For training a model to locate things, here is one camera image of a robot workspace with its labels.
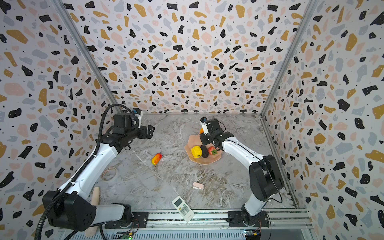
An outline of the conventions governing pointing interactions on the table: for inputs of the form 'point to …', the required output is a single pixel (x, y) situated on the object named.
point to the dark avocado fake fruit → (204, 151)
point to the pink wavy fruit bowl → (195, 140)
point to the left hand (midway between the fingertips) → (145, 124)
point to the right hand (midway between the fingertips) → (201, 132)
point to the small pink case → (197, 185)
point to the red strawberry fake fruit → (212, 150)
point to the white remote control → (184, 209)
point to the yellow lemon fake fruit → (196, 151)
